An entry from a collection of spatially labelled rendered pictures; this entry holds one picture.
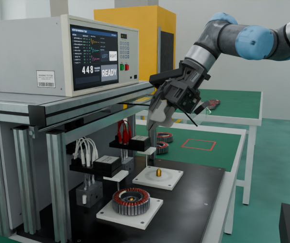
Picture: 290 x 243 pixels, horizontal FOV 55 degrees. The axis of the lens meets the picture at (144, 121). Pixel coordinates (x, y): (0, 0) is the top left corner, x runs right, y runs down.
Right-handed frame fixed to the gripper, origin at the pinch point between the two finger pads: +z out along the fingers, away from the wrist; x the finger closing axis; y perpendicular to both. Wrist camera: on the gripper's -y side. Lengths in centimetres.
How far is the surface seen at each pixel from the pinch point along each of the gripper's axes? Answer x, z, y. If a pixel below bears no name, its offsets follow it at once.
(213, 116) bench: 133, -33, -81
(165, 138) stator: 62, 2, -47
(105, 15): 147, -103, -373
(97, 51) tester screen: -13.9, -9.6, -21.2
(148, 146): 22.6, 7.1, -17.1
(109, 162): -0.1, 15.3, -4.9
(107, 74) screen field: -6.0, -6.2, -22.6
